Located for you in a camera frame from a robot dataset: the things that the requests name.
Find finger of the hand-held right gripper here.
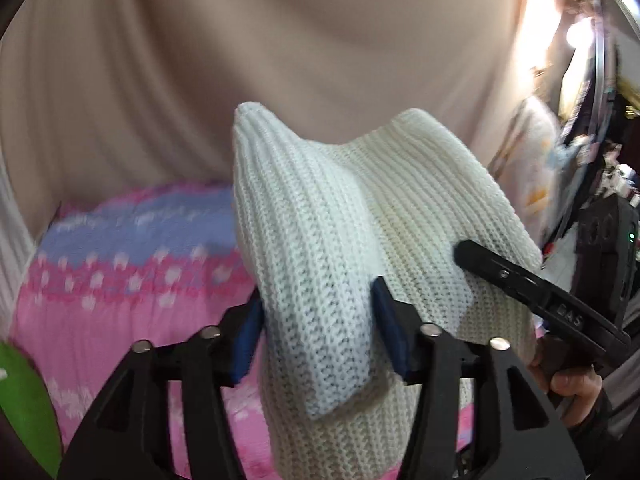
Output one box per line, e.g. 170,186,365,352
452,240,632,363

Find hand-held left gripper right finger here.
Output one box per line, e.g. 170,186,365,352
372,276,586,480

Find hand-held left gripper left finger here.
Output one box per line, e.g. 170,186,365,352
57,300,263,480

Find white red black knit sweater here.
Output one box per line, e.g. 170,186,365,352
232,101,544,480

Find person's right forearm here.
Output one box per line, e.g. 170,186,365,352
565,345,640,466

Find person's right hand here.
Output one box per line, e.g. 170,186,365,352
530,332,608,426

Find pale printed hanging garment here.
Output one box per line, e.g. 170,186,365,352
487,95,566,256

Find pink floral blanket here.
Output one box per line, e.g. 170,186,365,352
10,182,476,480

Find bright lamp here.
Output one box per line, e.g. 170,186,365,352
565,15,596,50

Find green plush pillow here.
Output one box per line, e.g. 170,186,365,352
0,342,62,478

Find white pleated curtain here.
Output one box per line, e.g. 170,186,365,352
0,160,36,331

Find beige curtain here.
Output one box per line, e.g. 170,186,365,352
0,0,566,231

